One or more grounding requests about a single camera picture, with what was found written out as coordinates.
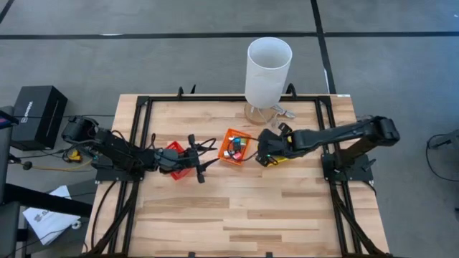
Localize yellow black connector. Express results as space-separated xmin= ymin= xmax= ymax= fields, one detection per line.
xmin=66 ymin=148 xmax=82 ymax=163

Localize black side desk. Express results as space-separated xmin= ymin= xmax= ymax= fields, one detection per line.
xmin=0 ymin=105 xmax=94 ymax=258

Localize white paper sheets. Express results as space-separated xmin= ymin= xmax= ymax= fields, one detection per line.
xmin=22 ymin=185 xmax=82 ymax=247

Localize black aluminium table frame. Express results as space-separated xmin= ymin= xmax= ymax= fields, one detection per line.
xmin=107 ymin=85 xmax=388 ymax=258

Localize red plastic basket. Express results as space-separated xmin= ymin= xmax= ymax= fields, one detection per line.
xmin=165 ymin=140 xmax=195 ymax=181

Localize orange plastic basket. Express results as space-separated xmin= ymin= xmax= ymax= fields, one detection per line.
xmin=217 ymin=128 xmax=253 ymax=166

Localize yellow plastic basket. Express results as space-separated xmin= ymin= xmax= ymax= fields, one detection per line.
xmin=263 ymin=134 xmax=293 ymax=168

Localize round wooden lamp base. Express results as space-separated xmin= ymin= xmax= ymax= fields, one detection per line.
xmin=244 ymin=102 xmax=280 ymax=126

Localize white lamp cable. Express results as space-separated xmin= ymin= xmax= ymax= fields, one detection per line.
xmin=267 ymin=105 xmax=297 ymax=130

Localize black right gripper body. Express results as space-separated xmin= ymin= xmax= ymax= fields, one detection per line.
xmin=255 ymin=123 xmax=293 ymax=168

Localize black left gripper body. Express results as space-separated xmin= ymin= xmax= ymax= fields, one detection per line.
xmin=156 ymin=134 xmax=207 ymax=184

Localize black floor cable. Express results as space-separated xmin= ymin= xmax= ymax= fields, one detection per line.
xmin=425 ymin=133 xmax=459 ymax=181

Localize dark blue device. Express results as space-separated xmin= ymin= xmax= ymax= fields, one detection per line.
xmin=0 ymin=109 xmax=19 ymax=130

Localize black cardboard box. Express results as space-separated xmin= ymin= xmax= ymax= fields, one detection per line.
xmin=10 ymin=85 xmax=69 ymax=151

